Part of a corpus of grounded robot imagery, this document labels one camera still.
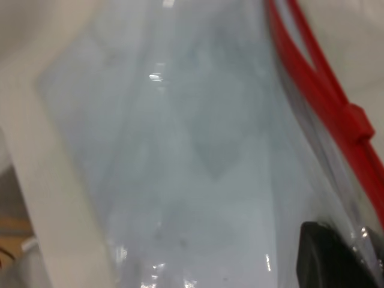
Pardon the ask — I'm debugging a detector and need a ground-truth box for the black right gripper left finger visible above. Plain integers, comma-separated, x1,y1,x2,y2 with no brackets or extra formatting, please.
295,221,384,288

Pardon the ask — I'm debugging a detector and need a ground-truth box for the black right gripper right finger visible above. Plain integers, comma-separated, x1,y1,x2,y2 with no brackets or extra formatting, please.
362,225,384,250

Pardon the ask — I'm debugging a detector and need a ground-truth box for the red zipper slider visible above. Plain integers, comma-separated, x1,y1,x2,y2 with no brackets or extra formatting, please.
344,103,376,142

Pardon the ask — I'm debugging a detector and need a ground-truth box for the clear plastic bag red zipper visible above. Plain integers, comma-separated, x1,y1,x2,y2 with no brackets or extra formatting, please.
32,0,384,288

